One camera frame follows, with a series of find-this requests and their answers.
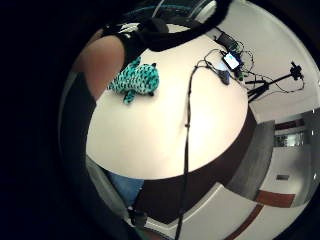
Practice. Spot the black tripod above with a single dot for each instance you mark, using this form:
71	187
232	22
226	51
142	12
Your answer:
263	87

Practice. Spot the black camera on tripod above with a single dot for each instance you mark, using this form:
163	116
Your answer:
296	71

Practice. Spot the smartphone with lit screen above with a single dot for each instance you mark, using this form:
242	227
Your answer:
231	60

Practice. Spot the grey wall vent grille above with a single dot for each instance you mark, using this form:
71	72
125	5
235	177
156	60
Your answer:
282	177

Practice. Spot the black power adapter box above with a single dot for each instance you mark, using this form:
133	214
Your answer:
226	39

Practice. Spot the teal and black soft toy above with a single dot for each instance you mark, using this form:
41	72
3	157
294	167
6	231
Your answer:
140	80

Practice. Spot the the person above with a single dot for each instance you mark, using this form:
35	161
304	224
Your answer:
76	116

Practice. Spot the dark blue handheld device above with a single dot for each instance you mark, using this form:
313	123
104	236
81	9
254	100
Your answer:
224	75

